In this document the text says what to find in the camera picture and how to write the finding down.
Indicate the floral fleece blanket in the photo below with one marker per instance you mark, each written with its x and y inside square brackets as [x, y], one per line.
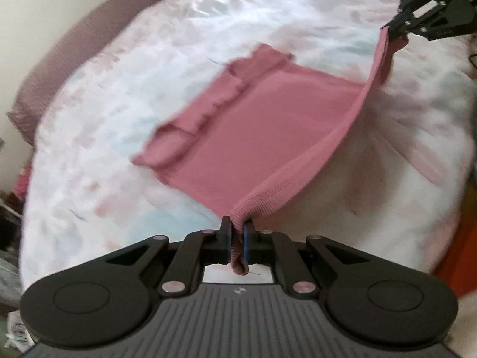
[111, 82]

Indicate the pink turtleneck sweater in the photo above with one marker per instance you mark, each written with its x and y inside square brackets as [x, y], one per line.
[268, 138]

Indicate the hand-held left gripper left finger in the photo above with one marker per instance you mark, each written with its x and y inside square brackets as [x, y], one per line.
[226, 248]

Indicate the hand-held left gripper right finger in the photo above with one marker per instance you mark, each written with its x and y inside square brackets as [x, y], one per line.
[246, 248]

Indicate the mauve pillow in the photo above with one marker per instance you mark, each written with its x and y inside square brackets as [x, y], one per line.
[56, 74]

